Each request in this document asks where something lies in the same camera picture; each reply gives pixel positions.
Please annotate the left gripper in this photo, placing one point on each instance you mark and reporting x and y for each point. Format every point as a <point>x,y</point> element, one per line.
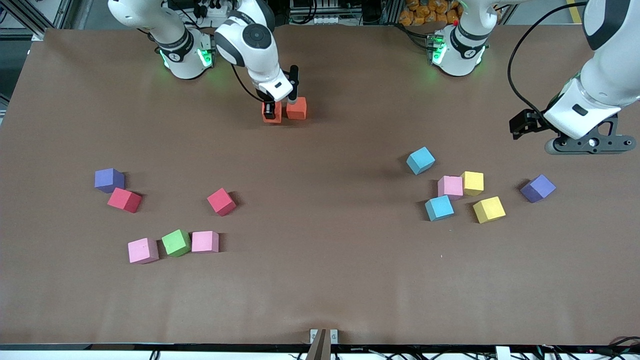
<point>533,121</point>

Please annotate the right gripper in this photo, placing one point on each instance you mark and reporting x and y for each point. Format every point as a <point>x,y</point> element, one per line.
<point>269,106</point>

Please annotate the orange foam cube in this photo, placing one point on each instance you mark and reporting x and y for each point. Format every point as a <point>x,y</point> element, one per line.
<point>279,112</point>
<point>296,108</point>

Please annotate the crimson red foam cube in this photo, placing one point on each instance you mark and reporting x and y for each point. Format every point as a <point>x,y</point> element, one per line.
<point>124,200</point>
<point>221,201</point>

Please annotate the light blue foam cube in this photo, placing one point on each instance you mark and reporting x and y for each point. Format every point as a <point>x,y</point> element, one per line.
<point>420,161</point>
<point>440,208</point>

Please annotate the pink foam cube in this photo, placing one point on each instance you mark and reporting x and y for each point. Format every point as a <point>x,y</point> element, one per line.
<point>142,250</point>
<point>450,187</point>
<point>205,241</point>

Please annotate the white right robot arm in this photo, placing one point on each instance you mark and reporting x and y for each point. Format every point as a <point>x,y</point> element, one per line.
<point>250,50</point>

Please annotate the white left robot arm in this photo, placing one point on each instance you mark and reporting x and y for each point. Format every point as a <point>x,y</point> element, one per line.
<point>612,75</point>

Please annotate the purple foam cube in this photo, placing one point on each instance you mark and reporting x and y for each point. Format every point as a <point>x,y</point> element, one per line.
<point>109,180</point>
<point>539,187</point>

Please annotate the yellow foam cube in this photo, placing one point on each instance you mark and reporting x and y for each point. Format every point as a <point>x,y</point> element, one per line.
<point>489,210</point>
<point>473,182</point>

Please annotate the white power strip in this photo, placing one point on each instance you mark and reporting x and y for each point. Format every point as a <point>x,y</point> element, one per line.
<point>327,20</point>
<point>215,9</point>

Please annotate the pile of orange objects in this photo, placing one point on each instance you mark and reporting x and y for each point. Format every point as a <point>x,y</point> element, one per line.
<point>415,15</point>

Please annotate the green foam cube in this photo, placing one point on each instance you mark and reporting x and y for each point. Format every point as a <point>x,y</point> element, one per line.
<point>176,243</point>

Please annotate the small white box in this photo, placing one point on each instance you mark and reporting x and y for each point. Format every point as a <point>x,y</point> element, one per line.
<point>502,352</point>

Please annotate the small metal bracket plate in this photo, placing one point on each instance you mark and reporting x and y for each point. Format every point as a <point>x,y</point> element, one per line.
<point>334,336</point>

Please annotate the aluminium frame profile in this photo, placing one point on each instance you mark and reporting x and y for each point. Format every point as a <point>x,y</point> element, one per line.
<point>15,34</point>

